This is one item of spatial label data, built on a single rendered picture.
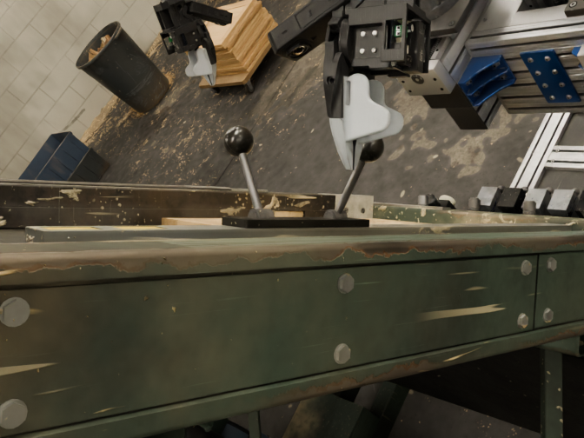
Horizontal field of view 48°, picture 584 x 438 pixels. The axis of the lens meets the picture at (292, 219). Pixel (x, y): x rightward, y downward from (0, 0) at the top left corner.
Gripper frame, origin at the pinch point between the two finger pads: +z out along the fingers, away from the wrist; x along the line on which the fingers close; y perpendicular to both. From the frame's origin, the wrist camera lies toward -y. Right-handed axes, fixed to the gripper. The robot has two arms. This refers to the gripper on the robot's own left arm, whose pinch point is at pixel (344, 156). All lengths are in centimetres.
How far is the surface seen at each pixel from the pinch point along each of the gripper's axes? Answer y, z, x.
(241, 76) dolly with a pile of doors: -230, -71, 314
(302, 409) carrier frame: -73, 77, 130
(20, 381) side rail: 0.6, 13.7, -38.4
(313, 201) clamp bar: -39, 6, 67
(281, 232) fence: -9.7, 8.5, 4.5
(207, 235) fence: -13.2, 8.6, -4.9
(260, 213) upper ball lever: -11.9, 6.4, 3.3
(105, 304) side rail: 2.2, 10.1, -34.2
